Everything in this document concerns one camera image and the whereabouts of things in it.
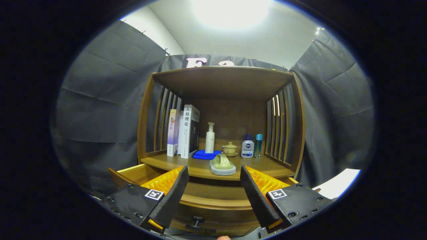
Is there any thin pale book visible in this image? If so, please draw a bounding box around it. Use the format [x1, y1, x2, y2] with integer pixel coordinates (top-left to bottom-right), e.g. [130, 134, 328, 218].
[177, 112, 183, 155]

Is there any wooden countertop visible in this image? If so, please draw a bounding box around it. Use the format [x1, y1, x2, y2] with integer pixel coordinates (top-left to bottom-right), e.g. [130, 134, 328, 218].
[140, 152, 296, 181]

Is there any purple book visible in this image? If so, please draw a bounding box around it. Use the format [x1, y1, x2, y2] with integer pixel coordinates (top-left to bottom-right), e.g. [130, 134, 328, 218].
[167, 109, 181, 157]

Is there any white pump bottle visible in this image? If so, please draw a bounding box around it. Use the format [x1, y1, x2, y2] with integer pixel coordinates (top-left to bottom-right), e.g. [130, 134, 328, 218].
[205, 122, 216, 154]

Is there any wooden drawer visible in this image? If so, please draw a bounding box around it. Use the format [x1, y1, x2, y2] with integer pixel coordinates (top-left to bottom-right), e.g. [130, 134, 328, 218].
[108, 163, 321, 234]

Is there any white flat panel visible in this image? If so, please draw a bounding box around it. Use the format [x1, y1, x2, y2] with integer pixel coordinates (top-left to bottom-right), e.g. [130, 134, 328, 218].
[312, 168, 361, 200]

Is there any blue folded cloth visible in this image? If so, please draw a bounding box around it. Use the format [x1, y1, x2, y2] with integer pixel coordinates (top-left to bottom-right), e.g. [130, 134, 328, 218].
[193, 149, 222, 160]

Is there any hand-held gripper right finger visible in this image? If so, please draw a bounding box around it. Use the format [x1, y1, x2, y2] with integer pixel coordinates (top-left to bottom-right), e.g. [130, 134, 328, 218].
[240, 165, 336, 234]

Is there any black backdrop cloth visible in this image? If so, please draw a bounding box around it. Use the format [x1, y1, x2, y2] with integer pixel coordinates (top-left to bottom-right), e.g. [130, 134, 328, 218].
[50, 20, 376, 197]

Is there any white bottle with blue cap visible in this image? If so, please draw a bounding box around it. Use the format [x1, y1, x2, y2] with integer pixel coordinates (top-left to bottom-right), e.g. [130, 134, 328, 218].
[241, 134, 255, 158]

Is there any tan lidded teacup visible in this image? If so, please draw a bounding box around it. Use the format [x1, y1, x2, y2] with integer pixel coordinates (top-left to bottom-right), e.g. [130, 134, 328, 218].
[222, 142, 239, 157]

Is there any white and black book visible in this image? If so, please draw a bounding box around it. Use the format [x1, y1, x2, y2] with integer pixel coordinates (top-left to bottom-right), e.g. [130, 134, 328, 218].
[181, 104, 200, 159]

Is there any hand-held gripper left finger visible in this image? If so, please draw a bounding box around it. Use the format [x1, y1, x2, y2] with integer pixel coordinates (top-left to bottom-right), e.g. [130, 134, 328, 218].
[97, 166, 189, 234]

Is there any wooden cabinet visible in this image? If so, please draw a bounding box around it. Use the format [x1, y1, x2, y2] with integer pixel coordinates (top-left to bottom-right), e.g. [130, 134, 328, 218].
[137, 66, 306, 238]

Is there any green ceramic ornament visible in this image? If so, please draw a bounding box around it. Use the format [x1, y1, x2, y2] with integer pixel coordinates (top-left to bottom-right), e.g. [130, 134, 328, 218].
[209, 153, 237, 176]

